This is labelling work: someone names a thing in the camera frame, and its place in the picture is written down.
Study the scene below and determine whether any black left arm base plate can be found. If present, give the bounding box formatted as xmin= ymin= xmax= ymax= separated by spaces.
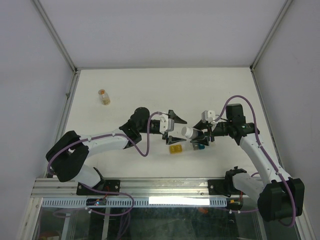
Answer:
xmin=76 ymin=179 xmax=121 ymax=196

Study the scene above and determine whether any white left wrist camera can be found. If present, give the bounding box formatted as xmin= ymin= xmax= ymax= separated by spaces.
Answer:
xmin=159 ymin=113 xmax=175 ymax=134

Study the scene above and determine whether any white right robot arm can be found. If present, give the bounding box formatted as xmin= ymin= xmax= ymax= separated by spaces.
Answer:
xmin=191 ymin=103 xmax=305 ymax=222

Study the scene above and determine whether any white slotted cable duct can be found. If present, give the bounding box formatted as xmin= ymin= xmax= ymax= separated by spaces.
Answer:
xmin=42 ymin=196 xmax=227 ymax=209

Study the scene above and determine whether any clear glass bottle orange cap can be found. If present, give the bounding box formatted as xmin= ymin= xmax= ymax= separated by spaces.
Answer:
xmin=98 ymin=89 xmax=111 ymax=105

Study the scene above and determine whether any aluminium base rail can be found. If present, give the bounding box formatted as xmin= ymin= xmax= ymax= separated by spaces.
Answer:
xmin=31 ymin=177 xmax=224 ymax=198

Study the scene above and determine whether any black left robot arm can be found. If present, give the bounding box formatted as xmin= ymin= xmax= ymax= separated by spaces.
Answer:
xmin=45 ymin=107 xmax=210 ymax=195

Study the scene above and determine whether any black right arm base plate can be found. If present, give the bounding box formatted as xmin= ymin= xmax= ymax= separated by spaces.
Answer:
xmin=207 ymin=178 xmax=246 ymax=197

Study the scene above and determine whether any weekly pill organizer strip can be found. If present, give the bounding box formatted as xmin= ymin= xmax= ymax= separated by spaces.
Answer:
xmin=169 ymin=143 xmax=206 ymax=155

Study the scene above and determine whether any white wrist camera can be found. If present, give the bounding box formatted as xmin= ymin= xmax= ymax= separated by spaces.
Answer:
xmin=201 ymin=110 xmax=216 ymax=123
xmin=159 ymin=113 xmax=175 ymax=134

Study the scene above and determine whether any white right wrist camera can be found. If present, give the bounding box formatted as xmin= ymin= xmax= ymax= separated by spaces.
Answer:
xmin=201 ymin=110 xmax=216 ymax=123

